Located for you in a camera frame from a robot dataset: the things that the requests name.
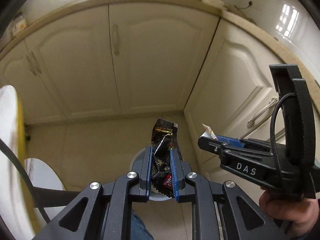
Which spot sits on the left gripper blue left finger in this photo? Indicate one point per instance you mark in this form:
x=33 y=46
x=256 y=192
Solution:
x=145 y=173

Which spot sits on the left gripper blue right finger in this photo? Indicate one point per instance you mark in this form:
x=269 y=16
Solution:
x=178 y=175

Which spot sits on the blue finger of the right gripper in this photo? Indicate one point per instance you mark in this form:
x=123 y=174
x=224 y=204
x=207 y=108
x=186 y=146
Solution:
x=246 y=143
x=217 y=147

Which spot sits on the white paper wrapper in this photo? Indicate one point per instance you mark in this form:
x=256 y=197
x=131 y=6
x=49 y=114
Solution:
x=210 y=132

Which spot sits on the black snack wrapper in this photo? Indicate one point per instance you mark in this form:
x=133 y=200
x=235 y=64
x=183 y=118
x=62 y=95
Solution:
x=163 y=141

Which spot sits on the cream kitchen base cabinets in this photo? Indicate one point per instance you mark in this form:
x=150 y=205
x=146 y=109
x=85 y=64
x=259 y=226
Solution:
x=94 y=75

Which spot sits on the person's right hand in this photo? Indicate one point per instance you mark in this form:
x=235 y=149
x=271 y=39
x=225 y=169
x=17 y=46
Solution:
x=304 y=215

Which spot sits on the person's blue jeans leg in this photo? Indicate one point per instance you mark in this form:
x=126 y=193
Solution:
x=138 y=229

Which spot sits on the round white marble table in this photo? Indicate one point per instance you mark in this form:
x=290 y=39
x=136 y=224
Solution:
x=43 y=176

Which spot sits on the stacked white dishes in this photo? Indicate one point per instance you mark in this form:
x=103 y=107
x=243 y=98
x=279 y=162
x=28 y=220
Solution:
x=215 y=3

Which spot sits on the clear jar yellow label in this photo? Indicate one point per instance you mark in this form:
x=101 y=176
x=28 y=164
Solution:
x=19 y=24

